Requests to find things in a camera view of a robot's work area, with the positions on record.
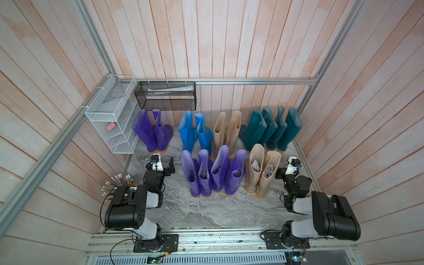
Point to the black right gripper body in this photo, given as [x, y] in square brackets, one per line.
[288, 181]

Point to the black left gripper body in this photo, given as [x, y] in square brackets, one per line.
[162, 174]

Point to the large beige boot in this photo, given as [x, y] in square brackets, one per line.
[270, 167]

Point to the lilac purple boot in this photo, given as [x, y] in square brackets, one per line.
[190, 169]
[220, 168]

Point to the small blue boot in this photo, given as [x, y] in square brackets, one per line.
[188, 132]

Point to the large purple boot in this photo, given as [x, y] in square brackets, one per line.
[235, 173]

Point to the large blue boot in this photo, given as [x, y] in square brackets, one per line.
[205, 135]

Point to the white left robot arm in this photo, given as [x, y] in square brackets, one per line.
[127, 210]

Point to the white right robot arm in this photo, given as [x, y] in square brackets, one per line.
[326, 215]

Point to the pencil bundle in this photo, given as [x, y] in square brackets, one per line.
[117, 181]

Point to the pink eraser block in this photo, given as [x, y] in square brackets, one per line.
[111, 126]

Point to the vented grille strip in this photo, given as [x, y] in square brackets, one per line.
[196, 259]

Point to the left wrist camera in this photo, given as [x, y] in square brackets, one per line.
[155, 163]

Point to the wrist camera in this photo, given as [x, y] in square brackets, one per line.
[155, 163]
[293, 166]

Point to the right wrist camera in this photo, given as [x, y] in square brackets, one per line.
[293, 166]

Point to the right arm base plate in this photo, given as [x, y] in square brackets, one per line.
[278, 240]

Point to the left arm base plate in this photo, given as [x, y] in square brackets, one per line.
[162, 243]

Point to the white wire wall shelf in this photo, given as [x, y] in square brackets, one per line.
[114, 102]

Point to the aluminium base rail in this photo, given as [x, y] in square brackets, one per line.
[190, 241]

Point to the black mesh wall basket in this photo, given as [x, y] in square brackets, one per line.
[166, 95]

